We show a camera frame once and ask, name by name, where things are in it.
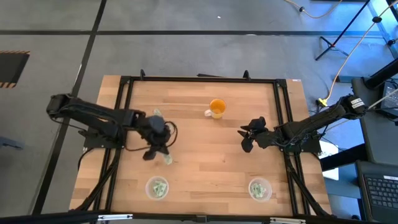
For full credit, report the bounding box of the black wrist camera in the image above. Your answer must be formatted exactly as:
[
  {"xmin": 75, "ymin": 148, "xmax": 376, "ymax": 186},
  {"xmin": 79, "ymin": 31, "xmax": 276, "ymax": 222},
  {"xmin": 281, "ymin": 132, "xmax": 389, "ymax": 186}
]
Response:
[
  {"xmin": 248, "ymin": 116, "xmax": 268, "ymax": 131},
  {"xmin": 147, "ymin": 115, "xmax": 166, "ymax": 134}
]

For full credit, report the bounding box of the grey side desk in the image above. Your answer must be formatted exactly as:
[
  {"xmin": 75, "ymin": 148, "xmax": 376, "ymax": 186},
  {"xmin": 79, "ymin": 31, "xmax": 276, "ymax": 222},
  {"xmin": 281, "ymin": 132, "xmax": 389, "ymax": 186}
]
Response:
[{"xmin": 351, "ymin": 76, "xmax": 398, "ymax": 166}]

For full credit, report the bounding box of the yellow and white mug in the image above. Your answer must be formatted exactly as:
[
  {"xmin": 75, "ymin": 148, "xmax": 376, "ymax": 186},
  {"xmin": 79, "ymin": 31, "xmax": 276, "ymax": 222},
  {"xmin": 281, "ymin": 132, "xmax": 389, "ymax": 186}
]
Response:
[{"xmin": 203, "ymin": 98, "xmax": 228, "ymax": 120}]

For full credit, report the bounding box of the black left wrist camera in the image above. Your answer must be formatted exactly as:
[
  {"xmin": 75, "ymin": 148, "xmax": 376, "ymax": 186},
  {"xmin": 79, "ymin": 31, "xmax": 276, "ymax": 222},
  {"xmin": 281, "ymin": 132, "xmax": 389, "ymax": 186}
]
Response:
[{"xmin": 147, "ymin": 115, "xmax": 166, "ymax": 134}]

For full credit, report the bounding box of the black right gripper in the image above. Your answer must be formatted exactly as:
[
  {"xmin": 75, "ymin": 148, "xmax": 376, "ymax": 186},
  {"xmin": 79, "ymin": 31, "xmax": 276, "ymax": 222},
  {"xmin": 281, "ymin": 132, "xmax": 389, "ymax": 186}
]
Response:
[{"xmin": 237, "ymin": 123, "xmax": 279, "ymax": 154}]

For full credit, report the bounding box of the black electronic device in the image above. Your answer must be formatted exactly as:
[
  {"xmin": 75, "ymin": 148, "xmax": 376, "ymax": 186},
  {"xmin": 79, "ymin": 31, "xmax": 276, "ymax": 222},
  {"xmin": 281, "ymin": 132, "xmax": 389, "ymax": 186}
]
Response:
[{"xmin": 379, "ymin": 78, "xmax": 398, "ymax": 119}]

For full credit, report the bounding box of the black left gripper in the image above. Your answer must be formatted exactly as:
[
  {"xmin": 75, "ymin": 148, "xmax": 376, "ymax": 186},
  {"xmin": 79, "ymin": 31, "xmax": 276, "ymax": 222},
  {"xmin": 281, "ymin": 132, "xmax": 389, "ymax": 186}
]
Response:
[{"xmin": 136, "ymin": 116, "xmax": 173, "ymax": 162}]

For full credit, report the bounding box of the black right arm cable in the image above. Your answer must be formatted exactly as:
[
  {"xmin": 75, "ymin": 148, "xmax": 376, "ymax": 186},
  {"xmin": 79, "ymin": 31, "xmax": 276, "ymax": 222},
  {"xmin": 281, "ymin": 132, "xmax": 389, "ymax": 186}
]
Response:
[{"xmin": 278, "ymin": 129, "xmax": 321, "ymax": 150}]

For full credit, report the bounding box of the black tripod stand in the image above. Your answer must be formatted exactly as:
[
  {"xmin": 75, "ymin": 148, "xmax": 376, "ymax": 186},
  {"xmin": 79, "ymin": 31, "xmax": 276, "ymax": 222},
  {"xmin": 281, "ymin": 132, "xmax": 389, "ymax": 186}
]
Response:
[{"xmin": 314, "ymin": 0, "xmax": 372, "ymax": 62}]

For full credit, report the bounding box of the silver metal bracket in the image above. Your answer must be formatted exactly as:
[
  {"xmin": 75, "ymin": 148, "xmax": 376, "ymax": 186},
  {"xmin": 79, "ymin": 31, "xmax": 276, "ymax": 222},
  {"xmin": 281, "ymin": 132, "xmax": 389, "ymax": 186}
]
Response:
[
  {"xmin": 97, "ymin": 213, "xmax": 134, "ymax": 222},
  {"xmin": 269, "ymin": 217, "xmax": 307, "ymax": 224}
]

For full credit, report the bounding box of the clear round plastic container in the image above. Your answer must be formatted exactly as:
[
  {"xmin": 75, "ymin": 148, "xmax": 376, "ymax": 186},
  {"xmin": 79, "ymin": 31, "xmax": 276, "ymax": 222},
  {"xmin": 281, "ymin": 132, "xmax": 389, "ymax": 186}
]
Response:
[
  {"xmin": 145, "ymin": 175, "xmax": 170, "ymax": 201},
  {"xmin": 248, "ymin": 177, "xmax": 273, "ymax": 203}
]

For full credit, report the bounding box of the orange floor cord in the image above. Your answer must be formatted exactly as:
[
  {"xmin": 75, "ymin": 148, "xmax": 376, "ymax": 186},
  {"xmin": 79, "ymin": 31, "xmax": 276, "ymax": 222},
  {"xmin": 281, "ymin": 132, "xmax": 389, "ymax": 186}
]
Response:
[{"xmin": 284, "ymin": 0, "xmax": 343, "ymax": 19}]

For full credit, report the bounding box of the black beam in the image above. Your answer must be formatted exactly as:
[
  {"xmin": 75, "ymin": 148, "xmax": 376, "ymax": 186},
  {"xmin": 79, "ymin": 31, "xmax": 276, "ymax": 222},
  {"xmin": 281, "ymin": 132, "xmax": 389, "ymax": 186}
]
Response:
[{"xmin": 363, "ymin": 57, "xmax": 398, "ymax": 90}]

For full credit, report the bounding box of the black desk support bar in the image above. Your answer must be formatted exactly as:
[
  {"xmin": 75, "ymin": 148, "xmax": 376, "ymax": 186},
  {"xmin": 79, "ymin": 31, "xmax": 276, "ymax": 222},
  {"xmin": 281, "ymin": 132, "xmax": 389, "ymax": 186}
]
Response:
[{"xmin": 320, "ymin": 142, "xmax": 369, "ymax": 172}]

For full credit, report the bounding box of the white paper sheet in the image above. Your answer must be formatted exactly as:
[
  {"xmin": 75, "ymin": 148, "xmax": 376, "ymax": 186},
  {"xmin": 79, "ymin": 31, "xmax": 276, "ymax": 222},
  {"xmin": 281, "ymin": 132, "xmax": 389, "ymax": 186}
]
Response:
[{"xmin": 318, "ymin": 139, "xmax": 341, "ymax": 182}]

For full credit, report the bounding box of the black aluminium rig frame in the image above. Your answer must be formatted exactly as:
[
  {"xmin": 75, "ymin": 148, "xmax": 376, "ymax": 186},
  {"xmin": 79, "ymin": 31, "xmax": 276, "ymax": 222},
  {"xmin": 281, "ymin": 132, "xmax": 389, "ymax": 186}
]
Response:
[{"xmin": 73, "ymin": 68, "xmax": 332, "ymax": 218}]

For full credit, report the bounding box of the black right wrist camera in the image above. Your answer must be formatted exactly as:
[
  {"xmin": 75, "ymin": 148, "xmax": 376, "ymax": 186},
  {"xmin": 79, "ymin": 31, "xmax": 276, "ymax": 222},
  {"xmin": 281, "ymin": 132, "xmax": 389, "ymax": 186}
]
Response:
[{"xmin": 248, "ymin": 116, "xmax": 268, "ymax": 131}]

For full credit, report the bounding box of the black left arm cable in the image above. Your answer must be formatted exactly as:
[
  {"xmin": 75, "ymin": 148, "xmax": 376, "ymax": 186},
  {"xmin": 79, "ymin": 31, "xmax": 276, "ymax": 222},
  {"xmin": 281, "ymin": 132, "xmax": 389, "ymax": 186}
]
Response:
[{"xmin": 124, "ymin": 120, "xmax": 179, "ymax": 152}]

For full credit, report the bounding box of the black laptop keyboard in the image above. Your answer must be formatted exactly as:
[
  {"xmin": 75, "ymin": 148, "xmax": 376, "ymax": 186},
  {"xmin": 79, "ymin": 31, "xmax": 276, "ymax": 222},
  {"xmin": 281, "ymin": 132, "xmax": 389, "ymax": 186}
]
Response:
[{"xmin": 354, "ymin": 159, "xmax": 398, "ymax": 224}]

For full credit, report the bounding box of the black horizontal crossbar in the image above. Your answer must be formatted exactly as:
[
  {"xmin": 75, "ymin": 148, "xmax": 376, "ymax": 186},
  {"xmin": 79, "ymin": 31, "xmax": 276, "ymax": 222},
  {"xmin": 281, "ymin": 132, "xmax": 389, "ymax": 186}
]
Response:
[{"xmin": 0, "ymin": 210, "xmax": 398, "ymax": 224}]

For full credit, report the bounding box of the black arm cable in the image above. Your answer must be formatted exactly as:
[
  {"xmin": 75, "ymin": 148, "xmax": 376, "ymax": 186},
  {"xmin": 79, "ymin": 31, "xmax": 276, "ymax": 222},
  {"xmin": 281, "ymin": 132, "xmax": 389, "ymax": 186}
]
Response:
[
  {"xmin": 278, "ymin": 129, "xmax": 321, "ymax": 150},
  {"xmin": 124, "ymin": 120, "xmax": 179, "ymax": 152}
]

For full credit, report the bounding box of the black mat striped edge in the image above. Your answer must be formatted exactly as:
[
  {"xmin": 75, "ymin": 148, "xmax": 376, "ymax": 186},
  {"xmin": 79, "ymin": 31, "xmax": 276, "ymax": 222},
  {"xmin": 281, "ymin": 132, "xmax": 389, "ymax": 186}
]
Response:
[{"xmin": 0, "ymin": 50, "xmax": 31, "ymax": 89}]

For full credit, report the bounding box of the yellow extension cord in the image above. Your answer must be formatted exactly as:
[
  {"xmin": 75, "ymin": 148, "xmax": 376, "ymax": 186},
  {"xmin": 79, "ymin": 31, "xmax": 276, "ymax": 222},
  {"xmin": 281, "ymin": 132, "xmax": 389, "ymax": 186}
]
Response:
[{"xmin": 317, "ymin": 0, "xmax": 398, "ymax": 108}]

